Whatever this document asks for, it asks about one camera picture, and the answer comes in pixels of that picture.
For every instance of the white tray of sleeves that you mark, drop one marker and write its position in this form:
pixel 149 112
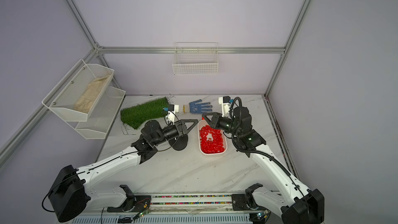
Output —
pixel 211 141

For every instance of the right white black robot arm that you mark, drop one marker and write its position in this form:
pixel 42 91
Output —
pixel 295 203

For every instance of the upper white mesh shelf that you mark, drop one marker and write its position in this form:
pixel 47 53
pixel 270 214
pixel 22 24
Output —
pixel 62 98

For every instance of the blue dotted work glove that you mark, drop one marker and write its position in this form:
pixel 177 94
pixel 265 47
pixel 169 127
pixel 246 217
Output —
pixel 197 107

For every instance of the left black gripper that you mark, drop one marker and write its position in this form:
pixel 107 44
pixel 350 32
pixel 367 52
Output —
pixel 184 129

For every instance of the beige cloth in shelf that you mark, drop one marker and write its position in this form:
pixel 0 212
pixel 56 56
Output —
pixel 85 103

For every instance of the black round screw base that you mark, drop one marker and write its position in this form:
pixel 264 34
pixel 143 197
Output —
pixel 179 143

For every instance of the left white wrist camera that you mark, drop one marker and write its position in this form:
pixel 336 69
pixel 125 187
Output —
pixel 171 114

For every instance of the white wire wall basket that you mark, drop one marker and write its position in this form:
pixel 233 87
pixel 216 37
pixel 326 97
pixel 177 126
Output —
pixel 195 58

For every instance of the green artificial grass mat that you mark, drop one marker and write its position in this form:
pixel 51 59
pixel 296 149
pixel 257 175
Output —
pixel 137 115

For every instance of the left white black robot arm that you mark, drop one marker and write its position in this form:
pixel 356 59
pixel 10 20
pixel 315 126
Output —
pixel 74 189

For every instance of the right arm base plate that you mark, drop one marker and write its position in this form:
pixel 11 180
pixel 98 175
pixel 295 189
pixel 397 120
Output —
pixel 246 202

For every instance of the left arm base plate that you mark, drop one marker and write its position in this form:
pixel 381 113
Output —
pixel 132 204

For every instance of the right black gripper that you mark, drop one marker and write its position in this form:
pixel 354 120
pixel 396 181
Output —
pixel 217 120

